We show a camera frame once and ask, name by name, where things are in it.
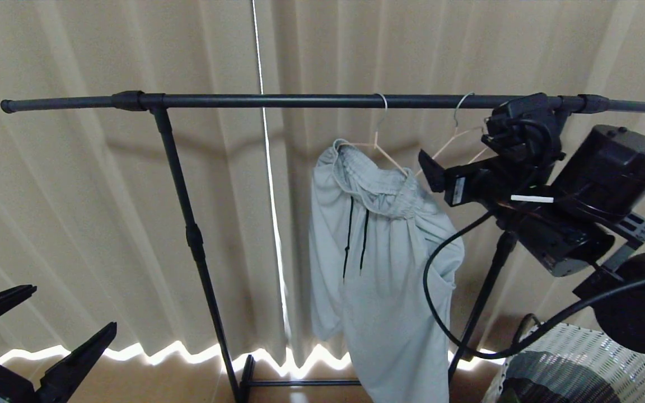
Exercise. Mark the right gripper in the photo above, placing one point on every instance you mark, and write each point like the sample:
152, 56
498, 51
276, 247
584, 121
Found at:
501, 184

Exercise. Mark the pink clothes hanger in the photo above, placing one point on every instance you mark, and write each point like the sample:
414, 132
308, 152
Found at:
456, 131
381, 148

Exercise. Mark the pale grey shorts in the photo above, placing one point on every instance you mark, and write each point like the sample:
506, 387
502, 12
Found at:
378, 291

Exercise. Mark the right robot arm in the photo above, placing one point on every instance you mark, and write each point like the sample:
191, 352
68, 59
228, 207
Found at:
608, 173

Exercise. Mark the black clothes rack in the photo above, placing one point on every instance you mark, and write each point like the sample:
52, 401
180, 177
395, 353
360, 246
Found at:
300, 101

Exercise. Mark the white laundry basket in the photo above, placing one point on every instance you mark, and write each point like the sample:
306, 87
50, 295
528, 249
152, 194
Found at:
580, 358

